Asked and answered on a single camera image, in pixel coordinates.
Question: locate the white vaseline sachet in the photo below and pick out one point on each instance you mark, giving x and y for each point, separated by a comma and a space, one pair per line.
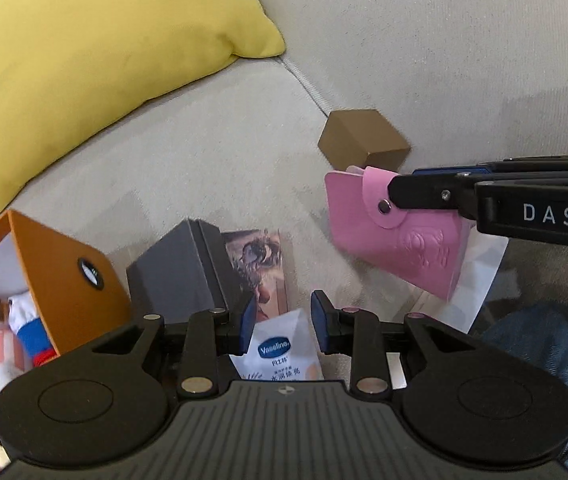
281, 349

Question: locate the orange cardboard box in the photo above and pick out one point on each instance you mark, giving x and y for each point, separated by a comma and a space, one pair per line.
74, 286

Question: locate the brown cardboard cube box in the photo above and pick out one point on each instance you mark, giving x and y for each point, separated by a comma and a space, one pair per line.
362, 138

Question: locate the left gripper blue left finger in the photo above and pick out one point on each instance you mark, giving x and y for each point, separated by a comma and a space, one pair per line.
242, 320

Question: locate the yellow cushion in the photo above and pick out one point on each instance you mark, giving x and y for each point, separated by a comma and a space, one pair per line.
71, 68

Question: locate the striped plush toy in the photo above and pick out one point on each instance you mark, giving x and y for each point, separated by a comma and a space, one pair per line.
20, 314

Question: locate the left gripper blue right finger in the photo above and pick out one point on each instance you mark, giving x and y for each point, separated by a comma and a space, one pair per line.
326, 323

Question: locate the dark grey box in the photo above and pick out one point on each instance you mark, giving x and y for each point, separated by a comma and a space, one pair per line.
186, 271

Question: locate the printed picture card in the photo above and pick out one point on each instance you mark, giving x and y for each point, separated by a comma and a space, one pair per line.
257, 259

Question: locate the pink card wallet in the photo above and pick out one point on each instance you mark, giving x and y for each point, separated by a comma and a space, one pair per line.
423, 247

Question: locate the white paper sheet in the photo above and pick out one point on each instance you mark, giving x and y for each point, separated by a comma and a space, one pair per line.
483, 256

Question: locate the beige sofa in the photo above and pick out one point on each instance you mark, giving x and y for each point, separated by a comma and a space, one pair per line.
463, 80

